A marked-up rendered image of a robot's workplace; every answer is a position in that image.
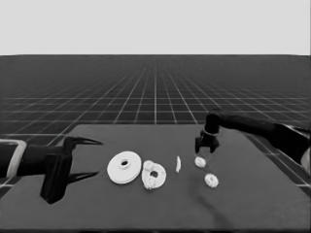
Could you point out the large thick white disc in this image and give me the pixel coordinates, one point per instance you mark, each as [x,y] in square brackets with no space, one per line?
[116,171]

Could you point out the small white T-shaped piece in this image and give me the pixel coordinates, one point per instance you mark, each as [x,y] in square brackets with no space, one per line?
[178,164]

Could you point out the white round carrier with pins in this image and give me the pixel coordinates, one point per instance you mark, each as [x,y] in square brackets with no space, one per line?
[161,179]

